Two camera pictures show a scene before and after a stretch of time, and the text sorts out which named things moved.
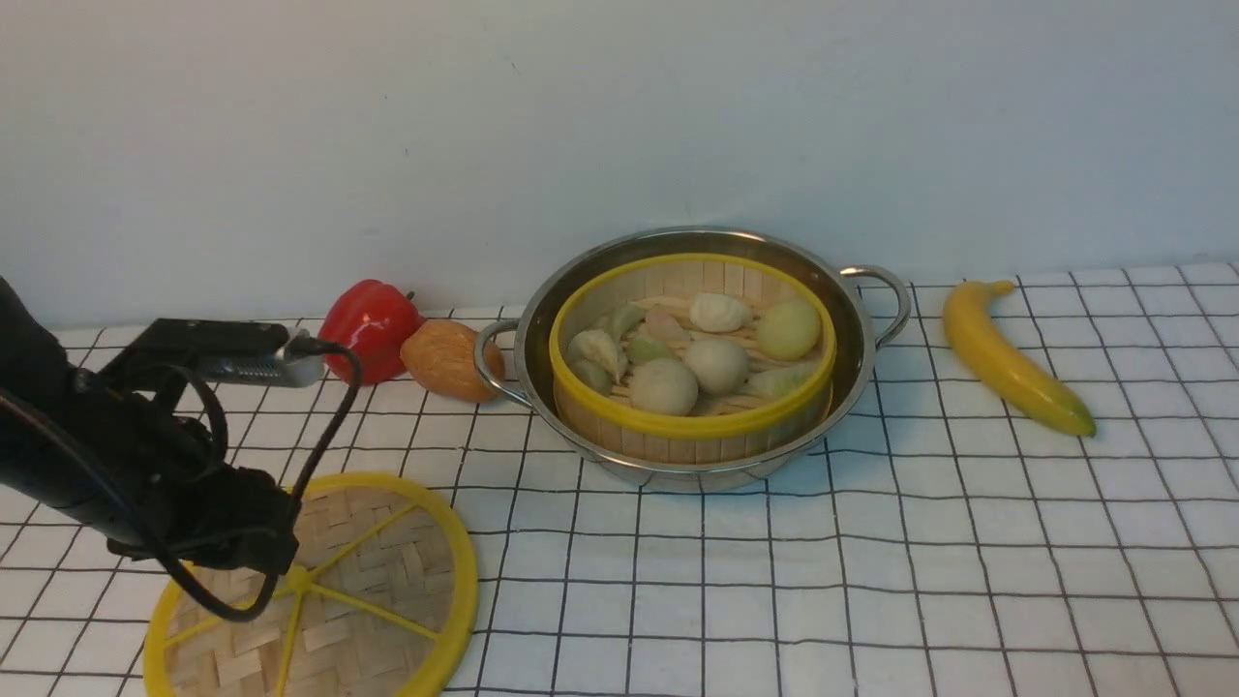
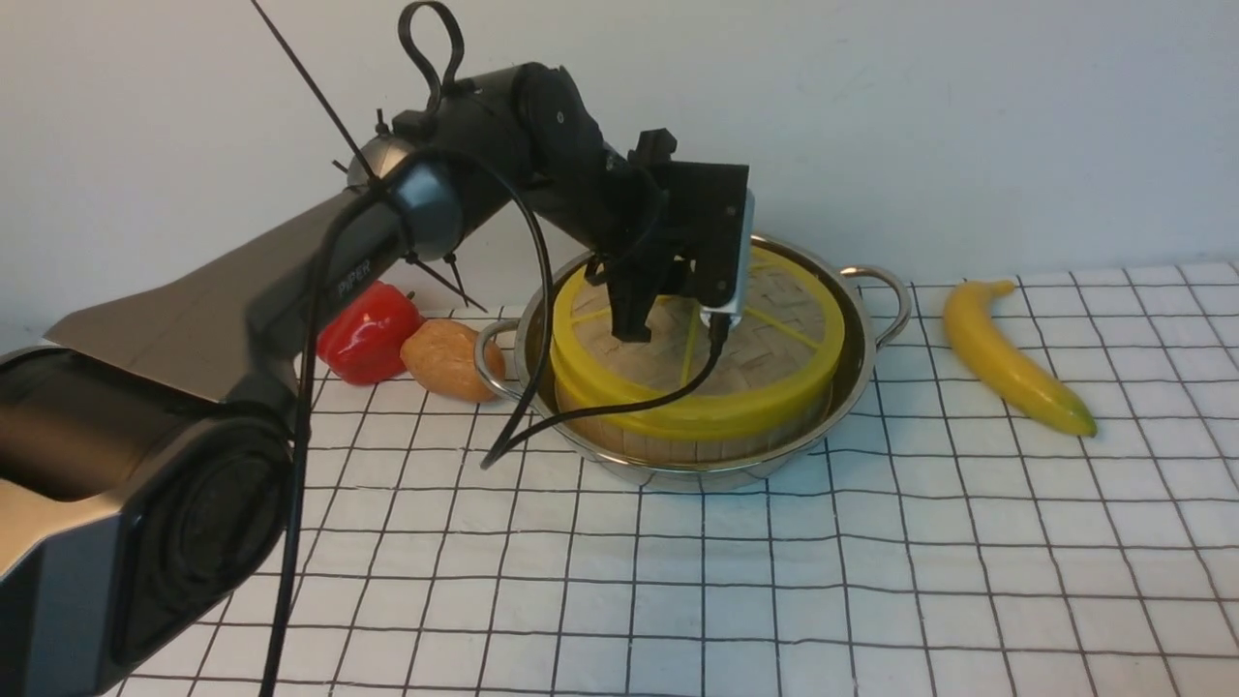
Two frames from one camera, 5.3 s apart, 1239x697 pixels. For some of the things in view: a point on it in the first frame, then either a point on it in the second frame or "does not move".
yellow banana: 969,317 does not move
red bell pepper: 374,318 does not move
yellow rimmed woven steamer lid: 382,603 to 782,363
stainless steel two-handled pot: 870,305 does not move
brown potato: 440,354 does not move
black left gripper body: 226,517 to 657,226
